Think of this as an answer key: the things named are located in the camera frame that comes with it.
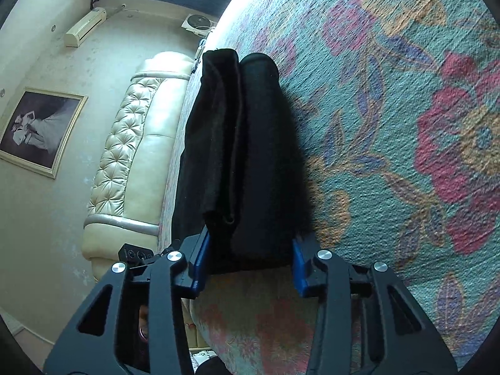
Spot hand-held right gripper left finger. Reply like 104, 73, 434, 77
43, 228, 212, 375

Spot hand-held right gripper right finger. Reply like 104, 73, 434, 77
292, 236, 458, 375

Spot black pants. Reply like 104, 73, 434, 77
171, 48, 313, 276

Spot cream tufted headboard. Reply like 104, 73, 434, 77
82, 51, 196, 282

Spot framed black-and-white picture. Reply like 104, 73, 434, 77
0, 87, 88, 179

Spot floral bedspread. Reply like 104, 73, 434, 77
156, 0, 500, 375

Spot cream air conditioner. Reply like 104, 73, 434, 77
64, 7, 107, 48

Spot white square fan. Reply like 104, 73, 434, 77
181, 13, 216, 32

